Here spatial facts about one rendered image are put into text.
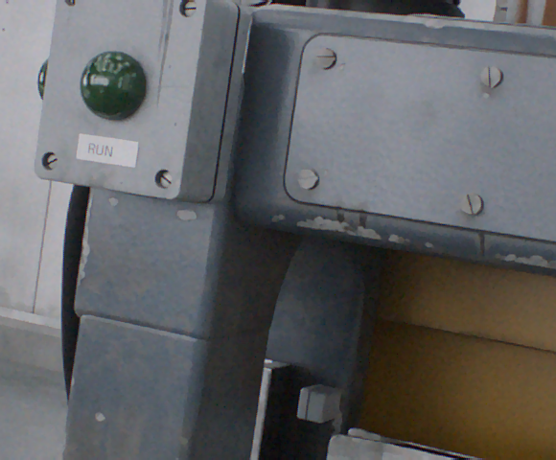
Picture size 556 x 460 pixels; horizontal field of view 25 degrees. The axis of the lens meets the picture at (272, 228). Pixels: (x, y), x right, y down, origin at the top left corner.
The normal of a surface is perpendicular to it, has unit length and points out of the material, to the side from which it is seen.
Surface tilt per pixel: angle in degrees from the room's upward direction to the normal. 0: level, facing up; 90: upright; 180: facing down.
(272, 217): 124
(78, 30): 90
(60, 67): 90
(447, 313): 90
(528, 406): 90
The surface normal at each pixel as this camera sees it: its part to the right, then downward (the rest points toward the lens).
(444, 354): -0.40, -0.01
